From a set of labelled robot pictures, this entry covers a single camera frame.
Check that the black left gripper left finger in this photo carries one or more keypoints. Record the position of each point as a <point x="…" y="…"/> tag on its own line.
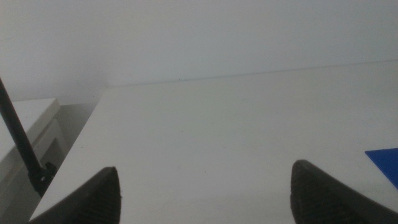
<point x="96" y="199"/>

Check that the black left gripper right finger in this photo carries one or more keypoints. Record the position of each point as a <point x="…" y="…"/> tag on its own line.
<point x="320" y="199"/>

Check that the blue rectangular mat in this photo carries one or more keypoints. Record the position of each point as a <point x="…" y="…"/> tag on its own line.
<point x="387" y="163"/>

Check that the black pole with table clamp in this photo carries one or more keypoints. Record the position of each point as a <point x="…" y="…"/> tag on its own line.
<point x="18" y="137"/>

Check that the white side cabinet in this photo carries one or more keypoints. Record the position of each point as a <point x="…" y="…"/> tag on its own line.
<point x="37" y="115"/>

